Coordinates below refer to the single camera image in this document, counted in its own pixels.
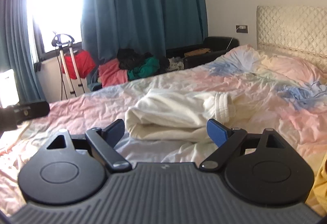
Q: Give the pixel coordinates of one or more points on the teal curtain of window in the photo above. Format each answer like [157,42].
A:
[15,50]
[153,26]

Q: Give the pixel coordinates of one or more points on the window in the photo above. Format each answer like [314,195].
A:
[53,17]

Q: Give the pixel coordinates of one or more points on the pink garment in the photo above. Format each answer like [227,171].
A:
[110,74]

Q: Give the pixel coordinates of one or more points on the teal curtain right of window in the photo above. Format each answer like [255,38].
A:
[153,26]

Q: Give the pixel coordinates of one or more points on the black garment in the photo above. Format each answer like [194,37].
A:
[129,59]

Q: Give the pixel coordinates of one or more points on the cream white zip jacket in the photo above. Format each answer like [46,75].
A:
[166,114]

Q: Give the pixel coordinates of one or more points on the green garment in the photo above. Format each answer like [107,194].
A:
[147,69]

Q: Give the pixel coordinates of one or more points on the wall socket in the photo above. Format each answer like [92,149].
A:
[241,29]

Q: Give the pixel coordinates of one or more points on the red bag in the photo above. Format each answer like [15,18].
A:
[84,64]

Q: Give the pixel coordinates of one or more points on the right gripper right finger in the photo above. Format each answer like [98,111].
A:
[231,144]

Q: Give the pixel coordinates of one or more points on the quilted cream headboard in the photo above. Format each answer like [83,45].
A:
[298,31]

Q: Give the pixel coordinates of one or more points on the teal curtain left of window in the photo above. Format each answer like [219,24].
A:
[15,50]

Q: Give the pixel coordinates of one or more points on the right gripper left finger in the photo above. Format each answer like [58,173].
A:
[100,144]

